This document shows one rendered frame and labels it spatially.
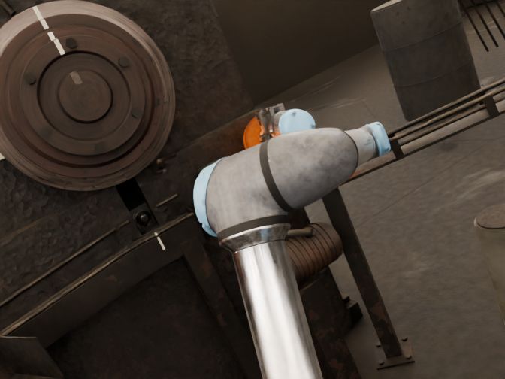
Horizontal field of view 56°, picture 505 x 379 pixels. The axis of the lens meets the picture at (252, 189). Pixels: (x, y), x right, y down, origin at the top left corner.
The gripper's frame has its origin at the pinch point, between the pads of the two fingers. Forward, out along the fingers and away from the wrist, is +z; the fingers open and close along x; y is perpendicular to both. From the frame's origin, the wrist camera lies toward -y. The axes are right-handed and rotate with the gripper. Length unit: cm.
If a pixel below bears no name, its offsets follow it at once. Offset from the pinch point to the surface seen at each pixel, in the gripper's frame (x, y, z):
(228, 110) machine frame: 6.6, 9.6, 14.6
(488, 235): -29, -34, -47
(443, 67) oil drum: -168, -19, 173
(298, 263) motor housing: 7.4, -35.3, -14.2
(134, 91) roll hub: 30.9, 22.8, -15.5
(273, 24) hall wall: -204, 99, 658
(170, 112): 24.4, 15.2, -5.0
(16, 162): 63, 17, -13
